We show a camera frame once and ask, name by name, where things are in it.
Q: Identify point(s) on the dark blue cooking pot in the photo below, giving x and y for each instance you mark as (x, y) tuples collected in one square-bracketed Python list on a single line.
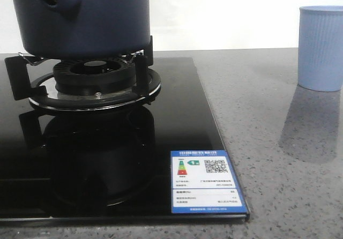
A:
[(74, 29)]

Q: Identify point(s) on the black pot support grate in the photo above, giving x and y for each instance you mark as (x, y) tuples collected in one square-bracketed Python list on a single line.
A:
[(42, 93)]

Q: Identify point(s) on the black gas burner head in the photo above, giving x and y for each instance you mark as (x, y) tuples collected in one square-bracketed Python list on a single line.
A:
[(88, 76)]

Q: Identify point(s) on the black glass gas stove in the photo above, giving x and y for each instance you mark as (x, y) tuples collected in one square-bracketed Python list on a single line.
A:
[(108, 167)]

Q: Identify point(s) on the blue energy label sticker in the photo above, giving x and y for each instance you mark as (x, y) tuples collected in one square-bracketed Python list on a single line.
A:
[(204, 182)]

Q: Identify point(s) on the light blue ribbed cup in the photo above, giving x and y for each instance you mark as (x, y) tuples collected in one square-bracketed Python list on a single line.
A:
[(320, 48)]

